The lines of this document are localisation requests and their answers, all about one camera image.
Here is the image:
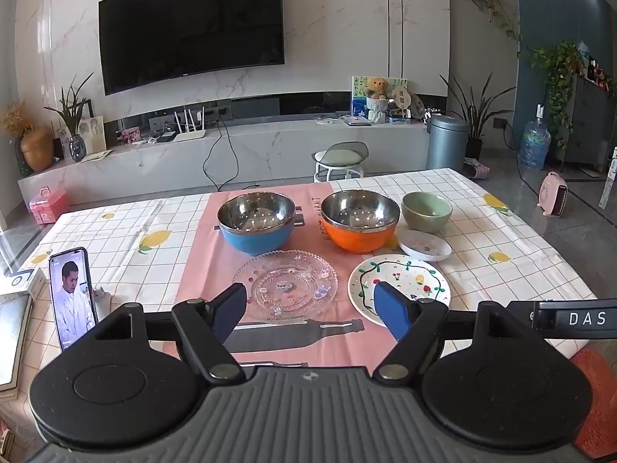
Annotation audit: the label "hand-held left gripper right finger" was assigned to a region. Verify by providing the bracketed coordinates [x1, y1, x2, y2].
[372, 281, 536, 387]

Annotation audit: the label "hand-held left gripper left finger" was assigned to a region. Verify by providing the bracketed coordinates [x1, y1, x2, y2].
[89, 282, 248, 387]

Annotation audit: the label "painted white ceramic plate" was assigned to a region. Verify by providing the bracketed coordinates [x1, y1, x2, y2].
[348, 254, 451, 326]

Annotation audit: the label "clear glass plate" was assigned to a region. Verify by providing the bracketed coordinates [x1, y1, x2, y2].
[234, 250, 338, 325]

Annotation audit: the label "blue steel bowl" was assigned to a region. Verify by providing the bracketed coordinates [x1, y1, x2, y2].
[217, 192, 296, 257]

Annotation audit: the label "small white sticker plate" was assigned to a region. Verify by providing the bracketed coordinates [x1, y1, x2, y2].
[398, 230, 452, 262]

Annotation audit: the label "orange steel bowl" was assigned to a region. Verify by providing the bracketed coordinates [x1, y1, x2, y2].
[320, 191, 402, 254]

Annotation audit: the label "pink printed table runner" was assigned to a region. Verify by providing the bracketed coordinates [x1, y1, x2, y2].
[145, 181, 593, 370]

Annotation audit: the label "red fuzzy cushion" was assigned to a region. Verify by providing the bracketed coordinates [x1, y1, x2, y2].
[571, 347, 617, 454]

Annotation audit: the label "green ceramic bowl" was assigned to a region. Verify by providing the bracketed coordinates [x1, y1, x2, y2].
[401, 191, 454, 235]

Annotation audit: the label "pink space heater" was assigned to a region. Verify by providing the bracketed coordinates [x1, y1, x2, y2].
[539, 171, 570, 218]

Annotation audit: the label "checked lemon print tablecloth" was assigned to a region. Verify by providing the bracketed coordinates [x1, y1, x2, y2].
[10, 168, 598, 411]

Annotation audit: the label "smartphone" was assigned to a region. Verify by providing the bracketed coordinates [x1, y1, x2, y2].
[48, 247, 99, 353]

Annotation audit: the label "white stool with green seat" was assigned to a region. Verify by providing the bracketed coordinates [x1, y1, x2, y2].
[313, 141, 369, 184]

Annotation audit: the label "white marble tv cabinet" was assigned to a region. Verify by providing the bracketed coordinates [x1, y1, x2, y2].
[17, 120, 430, 208]

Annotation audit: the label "grey round trash can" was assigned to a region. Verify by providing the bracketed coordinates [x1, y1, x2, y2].
[425, 115, 469, 172]

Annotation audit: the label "blue water jug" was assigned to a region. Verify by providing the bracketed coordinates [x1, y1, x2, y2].
[519, 118, 551, 171]

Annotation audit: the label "white router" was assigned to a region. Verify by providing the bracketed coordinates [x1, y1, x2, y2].
[174, 106, 207, 143]

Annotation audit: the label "grey cabinet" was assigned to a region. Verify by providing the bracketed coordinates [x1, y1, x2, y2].
[561, 74, 617, 174]

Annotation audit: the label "green blue painting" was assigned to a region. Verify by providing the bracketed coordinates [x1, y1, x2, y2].
[352, 76, 408, 119]

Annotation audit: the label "pink storage box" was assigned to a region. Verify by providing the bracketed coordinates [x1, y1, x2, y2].
[30, 187, 69, 225]

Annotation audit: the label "tall leaf potted plant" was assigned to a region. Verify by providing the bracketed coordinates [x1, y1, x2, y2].
[440, 73, 516, 160]

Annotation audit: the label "white carton box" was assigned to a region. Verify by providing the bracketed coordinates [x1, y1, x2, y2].
[0, 267, 46, 300]

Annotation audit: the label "silver framed tablet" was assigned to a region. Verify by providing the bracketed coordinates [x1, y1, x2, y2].
[0, 294, 34, 389]

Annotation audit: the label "teddy bear bouquet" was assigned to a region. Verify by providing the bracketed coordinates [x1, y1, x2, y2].
[364, 77, 390, 123]

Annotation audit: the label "green plant in dark vase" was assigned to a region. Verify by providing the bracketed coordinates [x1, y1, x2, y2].
[46, 73, 94, 162]

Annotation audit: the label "brown round vase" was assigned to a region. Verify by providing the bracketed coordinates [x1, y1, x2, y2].
[20, 125, 55, 172]

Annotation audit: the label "ivy plant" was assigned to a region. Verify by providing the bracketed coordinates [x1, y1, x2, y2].
[528, 41, 586, 148]

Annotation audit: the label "dried orange flowers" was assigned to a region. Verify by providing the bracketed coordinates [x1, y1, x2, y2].
[0, 101, 34, 138]

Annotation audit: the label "hanging vine plant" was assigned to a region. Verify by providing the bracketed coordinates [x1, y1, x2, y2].
[460, 0, 524, 46]

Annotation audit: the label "black cable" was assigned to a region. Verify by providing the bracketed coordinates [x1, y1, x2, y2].
[202, 116, 233, 191]

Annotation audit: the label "photo frame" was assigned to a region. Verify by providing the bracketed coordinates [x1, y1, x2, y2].
[79, 116, 107, 152]

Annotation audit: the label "wall television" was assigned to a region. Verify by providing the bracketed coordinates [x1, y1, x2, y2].
[98, 0, 285, 96]

